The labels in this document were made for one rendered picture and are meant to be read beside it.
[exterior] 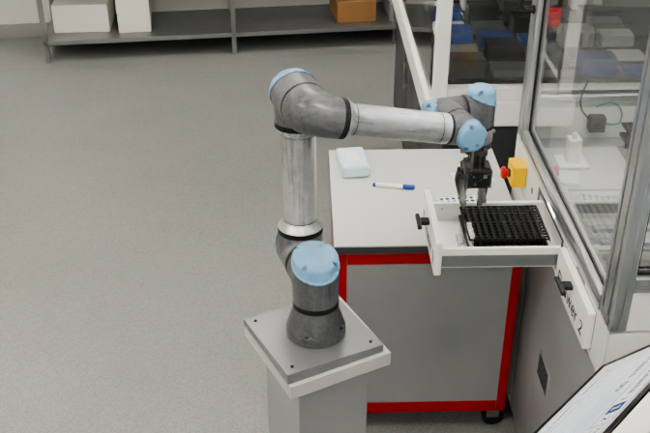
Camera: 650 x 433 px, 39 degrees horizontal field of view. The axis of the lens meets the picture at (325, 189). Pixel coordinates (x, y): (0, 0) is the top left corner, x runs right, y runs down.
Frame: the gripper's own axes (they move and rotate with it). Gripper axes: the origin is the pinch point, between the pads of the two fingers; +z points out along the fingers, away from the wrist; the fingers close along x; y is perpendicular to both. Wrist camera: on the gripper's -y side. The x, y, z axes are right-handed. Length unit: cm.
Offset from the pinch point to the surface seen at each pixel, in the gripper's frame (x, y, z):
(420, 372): -9, -13, 71
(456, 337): 2, -13, 57
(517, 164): 20.3, -33.1, 6.3
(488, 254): 3.9, 10.9, 9.9
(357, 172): -28, -53, 19
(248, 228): -72, -143, 97
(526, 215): 17.2, -5.2, 7.4
